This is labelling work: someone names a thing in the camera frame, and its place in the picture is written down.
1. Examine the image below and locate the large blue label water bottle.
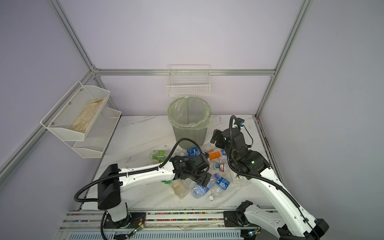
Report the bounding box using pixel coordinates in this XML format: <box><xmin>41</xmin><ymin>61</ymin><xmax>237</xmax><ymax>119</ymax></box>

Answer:
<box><xmin>191</xmin><ymin>183</ymin><xmax>212</xmax><ymax>199</ymax></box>

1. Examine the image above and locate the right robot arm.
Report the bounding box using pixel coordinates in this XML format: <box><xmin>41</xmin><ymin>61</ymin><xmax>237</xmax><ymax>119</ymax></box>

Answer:
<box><xmin>211</xmin><ymin>115</ymin><xmax>330</xmax><ymax>240</ymax></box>

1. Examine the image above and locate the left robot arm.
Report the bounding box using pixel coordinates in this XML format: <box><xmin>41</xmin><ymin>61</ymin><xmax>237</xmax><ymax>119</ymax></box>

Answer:
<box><xmin>74</xmin><ymin>138</ymin><xmax>211</xmax><ymax>223</ymax></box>

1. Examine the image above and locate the mesh waste bin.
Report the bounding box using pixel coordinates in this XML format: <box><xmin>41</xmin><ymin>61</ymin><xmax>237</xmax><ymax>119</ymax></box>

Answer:
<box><xmin>167</xmin><ymin>97</ymin><xmax>212</xmax><ymax>146</ymax></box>

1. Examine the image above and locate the blue label bottle front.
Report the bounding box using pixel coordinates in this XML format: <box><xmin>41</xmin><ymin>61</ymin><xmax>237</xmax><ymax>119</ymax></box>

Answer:
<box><xmin>208</xmin><ymin>177</ymin><xmax>231</xmax><ymax>201</ymax></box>

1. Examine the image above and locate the red label crushed bottle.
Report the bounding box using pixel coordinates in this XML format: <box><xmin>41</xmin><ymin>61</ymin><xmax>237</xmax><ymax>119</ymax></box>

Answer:
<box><xmin>213</xmin><ymin>161</ymin><xmax>230</xmax><ymax>173</ymax></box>

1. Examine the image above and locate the orange label bottle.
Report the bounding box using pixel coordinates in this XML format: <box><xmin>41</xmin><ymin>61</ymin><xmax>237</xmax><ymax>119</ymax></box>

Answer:
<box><xmin>208</xmin><ymin>148</ymin><xmax>227</xmax><ymax>161</ymax></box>

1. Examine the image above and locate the green soda bottle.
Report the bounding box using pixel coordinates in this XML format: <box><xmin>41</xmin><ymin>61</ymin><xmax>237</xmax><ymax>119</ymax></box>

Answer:
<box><xmin>162</xmin><ymin>180</ymin><xmax>172</xmax><ymax>185</ymax></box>

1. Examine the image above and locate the crushed bottle green label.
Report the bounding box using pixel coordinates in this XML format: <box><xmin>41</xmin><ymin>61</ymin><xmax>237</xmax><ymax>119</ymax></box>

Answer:
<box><xmin>149</xmin><ymin>150</ymin><xmax>171</xmax><ymax>164</ymax></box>

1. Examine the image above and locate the beige cloth in shelf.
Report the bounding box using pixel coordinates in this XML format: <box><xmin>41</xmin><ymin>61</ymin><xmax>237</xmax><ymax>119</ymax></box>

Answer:
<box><xmin>70</xmin><ymin>98</ymin><xmax>105</xmax><ymax>134</ymax></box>

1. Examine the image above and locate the white mesh upper shelf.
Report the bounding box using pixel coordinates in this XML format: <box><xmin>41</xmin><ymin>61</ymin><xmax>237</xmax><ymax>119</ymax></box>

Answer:
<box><xmin>40</xmin><ymin>81</ymin><xmax>110</xmax><ymax>142</ymax></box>

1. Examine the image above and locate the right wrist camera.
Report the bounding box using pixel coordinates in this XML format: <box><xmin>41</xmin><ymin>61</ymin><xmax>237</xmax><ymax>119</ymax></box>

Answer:
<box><xmin>235</xmin><ymin>118</ymin><xmax>245</xmax><ymax>128</ymax></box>

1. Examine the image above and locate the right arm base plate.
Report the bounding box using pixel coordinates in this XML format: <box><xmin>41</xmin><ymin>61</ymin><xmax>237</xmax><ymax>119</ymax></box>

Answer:
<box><xmin>224</xmin><ymin>211</ymin><xmax>250</xmax><ymax>228</ymax></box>

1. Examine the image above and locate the white wire wall basket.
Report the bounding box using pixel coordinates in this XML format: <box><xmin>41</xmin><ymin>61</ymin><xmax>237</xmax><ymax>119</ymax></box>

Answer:
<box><xmin>166</xmin><ymin>65</ymin><xmax>211</xmax><ymax>97</ymax></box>

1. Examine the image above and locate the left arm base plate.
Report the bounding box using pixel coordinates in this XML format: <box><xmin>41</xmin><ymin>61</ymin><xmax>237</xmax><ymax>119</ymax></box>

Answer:
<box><xmin>103</xmin><ymin>212</ymin><xmax>147</xmax><ymax>229</ymax></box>

